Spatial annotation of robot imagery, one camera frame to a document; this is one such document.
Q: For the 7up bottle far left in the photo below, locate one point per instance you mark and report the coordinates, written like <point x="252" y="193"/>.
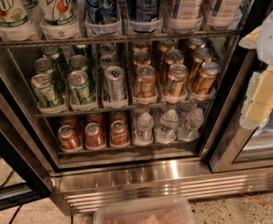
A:
<point x="16" y="23"/>

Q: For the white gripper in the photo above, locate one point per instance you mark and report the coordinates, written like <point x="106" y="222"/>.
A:
<point x="259" y="97"/>

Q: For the clear plastic container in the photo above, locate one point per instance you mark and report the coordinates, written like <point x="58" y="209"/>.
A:
<point x="169" y="209"/>

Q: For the white drink bottle left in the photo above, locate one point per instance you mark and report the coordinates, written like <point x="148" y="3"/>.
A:
<point x="184" y="15"/>

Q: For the silver can front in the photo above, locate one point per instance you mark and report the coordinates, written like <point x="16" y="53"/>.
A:
<point x="114" y="84"/>

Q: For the red can front right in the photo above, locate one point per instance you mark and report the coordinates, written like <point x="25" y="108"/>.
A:
<point x="119" y="136"/>

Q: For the stainless steel fridge cabinet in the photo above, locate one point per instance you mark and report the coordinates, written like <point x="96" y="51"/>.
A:
<point x="224" y="160"/>

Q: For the green can back left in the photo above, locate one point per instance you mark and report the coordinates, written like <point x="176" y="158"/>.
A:
<point x="56" y="54"/>

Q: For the silver can middle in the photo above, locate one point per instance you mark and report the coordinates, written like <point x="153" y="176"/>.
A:
<point x="108" y="60"/>

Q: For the red can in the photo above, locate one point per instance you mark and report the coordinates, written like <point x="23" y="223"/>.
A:
<point x="94" y="136"/>
<point x="119" y="136"/>
<point x="69" y="139"/>

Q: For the red can front left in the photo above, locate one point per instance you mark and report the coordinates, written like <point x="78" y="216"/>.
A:
<point x="69" y="139"/>

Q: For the blue pepsi bottle right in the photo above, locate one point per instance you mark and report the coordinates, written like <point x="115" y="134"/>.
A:
<point x="143" y="15"/>

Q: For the silver can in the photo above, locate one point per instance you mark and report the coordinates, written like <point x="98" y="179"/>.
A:
<point x="108" y="60"/>
<point x="114" y="84"/>
<point x="107" y="49"/>

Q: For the silver can back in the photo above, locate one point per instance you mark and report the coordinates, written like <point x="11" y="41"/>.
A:
<point x="107" y="49"/>

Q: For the blue pepsi bottle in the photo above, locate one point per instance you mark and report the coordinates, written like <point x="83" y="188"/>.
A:
<point x="102" y="18"/>
<point x="143" y="15"/>

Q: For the water bottle left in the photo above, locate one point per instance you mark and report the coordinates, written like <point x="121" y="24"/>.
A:
<point x="144" y="127"/>

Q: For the green can front left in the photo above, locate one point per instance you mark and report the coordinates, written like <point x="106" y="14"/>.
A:
<point x="45" y="91"/>

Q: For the white drink bottle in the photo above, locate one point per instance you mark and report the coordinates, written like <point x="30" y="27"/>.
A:
<point x="219" y="14"/>
<point x="184" y="15"/>

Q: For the water bottle right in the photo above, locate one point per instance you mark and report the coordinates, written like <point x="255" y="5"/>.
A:
<point x="193" y="121"/>

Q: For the orange can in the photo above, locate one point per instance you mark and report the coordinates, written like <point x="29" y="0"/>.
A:
<point x="192" y="44"/>
<point x="205" y="78"/>
<point x="173" y="56"/>
<point x="145" y="82"/>
<point x="199" y="56"/>
<point x="163" y="46"/>
<point x="175" y="80"/>
<point x="141" y="57"/>

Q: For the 7up bottle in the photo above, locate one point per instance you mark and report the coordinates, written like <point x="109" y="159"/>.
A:
<point x="16" y="23"/>
<point x="60" y="19"/>

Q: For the green can middle left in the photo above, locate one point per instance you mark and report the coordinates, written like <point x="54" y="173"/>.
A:
<point x="47" y="66"/>

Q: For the red can front centre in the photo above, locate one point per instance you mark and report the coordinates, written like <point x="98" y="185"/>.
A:
<point x="94" y="136"/>

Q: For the blue pepsi bottle left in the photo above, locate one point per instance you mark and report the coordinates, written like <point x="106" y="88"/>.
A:
<point x="102" y="18"/>

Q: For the glass fridge door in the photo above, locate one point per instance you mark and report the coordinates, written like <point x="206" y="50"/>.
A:
<point x="23" y="179"/>

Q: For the white drink bottle right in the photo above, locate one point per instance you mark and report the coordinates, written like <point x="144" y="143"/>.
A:
<point x="219" y="14"/>

